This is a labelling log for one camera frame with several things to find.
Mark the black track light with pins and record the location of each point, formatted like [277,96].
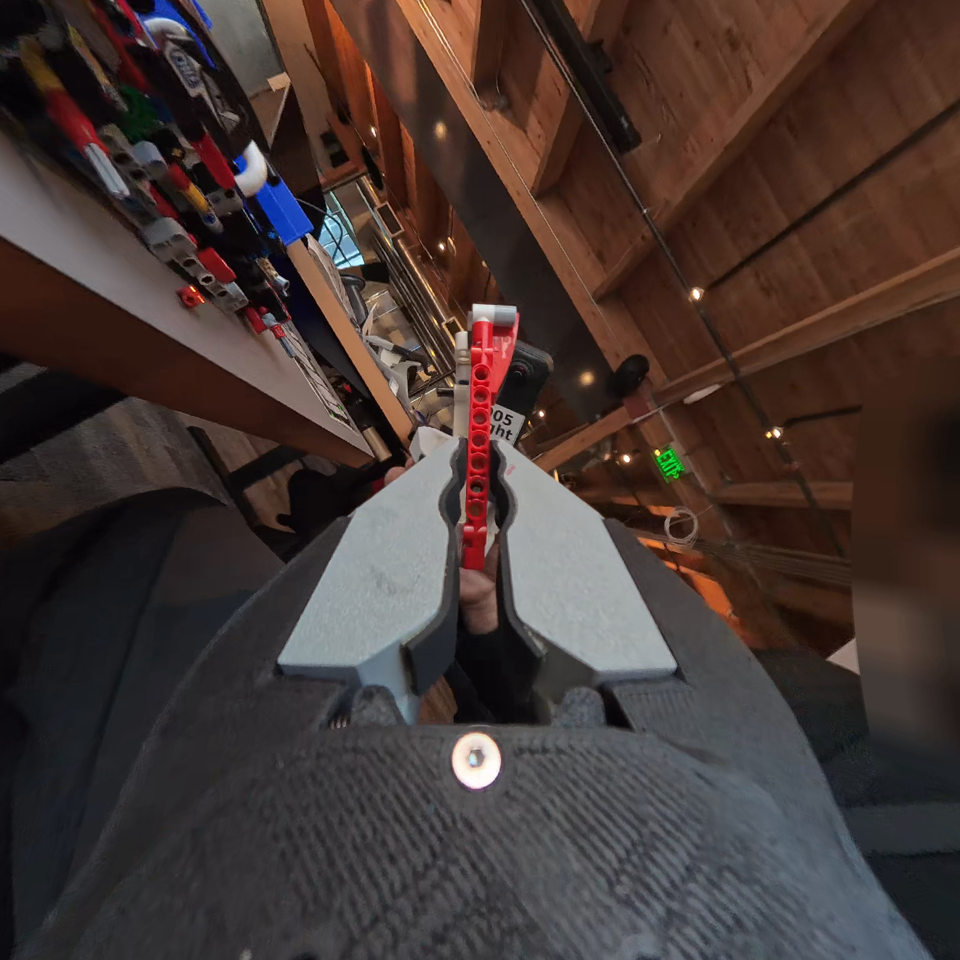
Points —
[592,82]

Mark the person's black jacket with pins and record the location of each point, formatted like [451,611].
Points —
[90,675]

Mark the red square brick piece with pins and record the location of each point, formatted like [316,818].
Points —
[191,297]

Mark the toy brick car model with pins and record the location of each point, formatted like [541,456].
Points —
[150,150]

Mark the red brick beam assembly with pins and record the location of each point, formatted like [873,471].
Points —
[480,450]

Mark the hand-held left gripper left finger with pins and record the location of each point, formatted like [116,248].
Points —
[375,585]

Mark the person's right hand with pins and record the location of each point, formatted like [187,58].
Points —
[480,592]

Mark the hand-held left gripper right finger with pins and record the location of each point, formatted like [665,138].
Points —
[585,592]

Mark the grey desk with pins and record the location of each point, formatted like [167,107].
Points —
[75,247]

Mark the green exit sign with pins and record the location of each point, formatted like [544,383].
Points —
[669,463]

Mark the white instruction sheet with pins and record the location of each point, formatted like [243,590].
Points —
[319,375]

